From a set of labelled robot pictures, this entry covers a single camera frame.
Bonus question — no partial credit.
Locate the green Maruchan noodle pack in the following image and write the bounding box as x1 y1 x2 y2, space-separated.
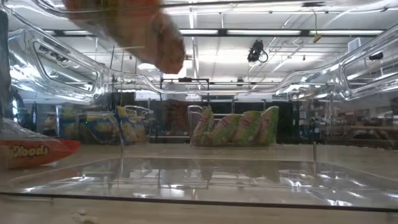
190 105 216 147
233 110 264 146
211 113 243 146
255 105 280 146

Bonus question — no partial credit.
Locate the blue Maruchan noodle pack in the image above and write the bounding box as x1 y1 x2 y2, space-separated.
115 105 139 144
132 108 149 143
78 111 121 145
58 107 80 142

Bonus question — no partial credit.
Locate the clear plastic bin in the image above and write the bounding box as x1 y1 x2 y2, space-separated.
186 104 280 147
55 104 154 146
0 0 398 214

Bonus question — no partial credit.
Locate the orange Maruchan noodle pack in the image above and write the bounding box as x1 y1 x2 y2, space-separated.
62 0 187 75
0 116 81 171

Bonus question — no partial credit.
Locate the yellow hanging tag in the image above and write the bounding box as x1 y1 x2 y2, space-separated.
310 8 323 44

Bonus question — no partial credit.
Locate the black overhead camera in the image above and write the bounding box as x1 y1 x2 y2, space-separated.
246 39 269 63

